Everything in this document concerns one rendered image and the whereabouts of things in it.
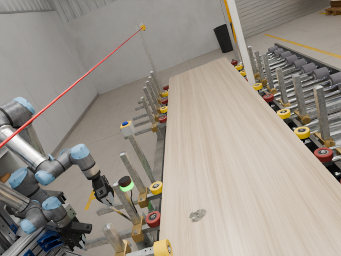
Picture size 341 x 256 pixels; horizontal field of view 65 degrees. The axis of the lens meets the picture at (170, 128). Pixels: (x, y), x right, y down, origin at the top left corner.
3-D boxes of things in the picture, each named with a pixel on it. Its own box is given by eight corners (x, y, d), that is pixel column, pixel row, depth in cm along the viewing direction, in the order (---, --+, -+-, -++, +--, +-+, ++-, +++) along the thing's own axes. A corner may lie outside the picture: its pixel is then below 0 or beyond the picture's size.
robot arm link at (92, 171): (96, 165, 125) (79, 174, 124) (100, 173, 127) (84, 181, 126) (95, 159, 132) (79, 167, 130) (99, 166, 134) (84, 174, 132)
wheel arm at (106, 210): (99, 217, 165) (95, 212, 163) (100, 213, 168) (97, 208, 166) (164, 197, 158) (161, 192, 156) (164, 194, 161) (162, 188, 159)
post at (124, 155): (151, 216, 169) (118, 154, 150) (152, 212, 172) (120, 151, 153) (157, 214, 168) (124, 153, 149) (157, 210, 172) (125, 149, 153)
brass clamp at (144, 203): (139, 209, 157) (136, 202, 155) (142, 194, 170) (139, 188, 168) (149, 206, 156) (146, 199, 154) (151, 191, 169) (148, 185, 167)
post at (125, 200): (149, 251, 147) (110, 185, 128) (150, 246, 150) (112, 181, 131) (156, 250, 147) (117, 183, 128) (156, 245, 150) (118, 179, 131)
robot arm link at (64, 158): (49, 158, 129) (61, 159, 122) (67, 145, 136) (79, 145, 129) (57, 170, 132) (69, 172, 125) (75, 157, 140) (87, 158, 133)
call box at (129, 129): (124, 138, 173) (119, 128, 170) (126, 133, 179) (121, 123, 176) (134, 134, 172) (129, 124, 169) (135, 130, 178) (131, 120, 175)
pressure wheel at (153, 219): (153, 240, 135) (144, 224, 130) (154, 228, 142) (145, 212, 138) (168, 236, 134) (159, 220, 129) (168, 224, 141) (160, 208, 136)
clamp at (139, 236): (134, 243, 135) (130, 236, 133) (138, 223, 147) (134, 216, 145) (145, 240, 134) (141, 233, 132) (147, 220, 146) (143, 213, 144)
